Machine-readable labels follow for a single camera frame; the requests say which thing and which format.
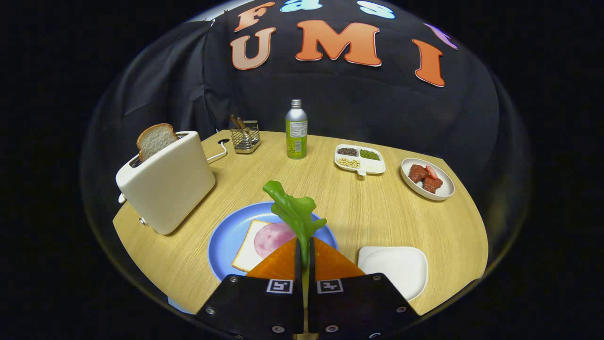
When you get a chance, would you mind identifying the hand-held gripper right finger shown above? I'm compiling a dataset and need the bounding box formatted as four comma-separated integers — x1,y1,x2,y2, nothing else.
309,238,420,338

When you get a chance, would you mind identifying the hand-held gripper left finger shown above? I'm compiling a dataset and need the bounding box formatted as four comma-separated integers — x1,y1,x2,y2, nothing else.
196,238,303,338

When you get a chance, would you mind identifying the green lettuce leaf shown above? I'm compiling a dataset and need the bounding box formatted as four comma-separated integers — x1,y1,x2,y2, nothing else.
262,180,327,293

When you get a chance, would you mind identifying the brown crust bread slice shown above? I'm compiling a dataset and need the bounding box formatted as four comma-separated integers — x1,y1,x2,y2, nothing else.
136,123,179,162

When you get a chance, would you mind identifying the pink ham slice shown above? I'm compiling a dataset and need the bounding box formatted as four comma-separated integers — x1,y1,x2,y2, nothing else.
254,222,297,259

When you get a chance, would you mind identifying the white bread slice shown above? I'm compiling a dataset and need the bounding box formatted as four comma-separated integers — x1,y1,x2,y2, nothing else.
231,220,284,272

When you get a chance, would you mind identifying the square white plate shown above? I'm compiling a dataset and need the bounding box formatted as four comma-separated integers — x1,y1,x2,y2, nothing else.
357,246,428,302

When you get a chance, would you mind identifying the blue plate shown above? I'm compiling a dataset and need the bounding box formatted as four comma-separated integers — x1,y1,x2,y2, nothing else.
208,202,338,282

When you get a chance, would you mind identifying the white divided dish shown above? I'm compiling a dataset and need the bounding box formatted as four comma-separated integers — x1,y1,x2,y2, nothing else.
334,144,386,177

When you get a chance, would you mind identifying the silver bottle green label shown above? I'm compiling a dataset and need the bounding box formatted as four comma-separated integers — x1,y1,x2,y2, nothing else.
285,99,308,160

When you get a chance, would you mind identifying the white toaster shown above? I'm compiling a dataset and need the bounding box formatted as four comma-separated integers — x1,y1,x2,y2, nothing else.
116,131,216,236

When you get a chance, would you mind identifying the round white plate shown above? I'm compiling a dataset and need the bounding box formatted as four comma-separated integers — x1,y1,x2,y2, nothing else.
400,158,455,201

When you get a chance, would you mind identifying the black backdrop cloth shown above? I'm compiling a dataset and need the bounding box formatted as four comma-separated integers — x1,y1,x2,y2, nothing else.
80,0,531,265

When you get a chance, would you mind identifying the white toaster cable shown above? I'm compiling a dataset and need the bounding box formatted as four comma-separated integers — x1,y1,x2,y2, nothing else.
206,141,228,163

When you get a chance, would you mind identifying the metal wire basket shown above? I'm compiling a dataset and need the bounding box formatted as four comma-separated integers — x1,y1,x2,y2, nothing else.
230,120,261,154

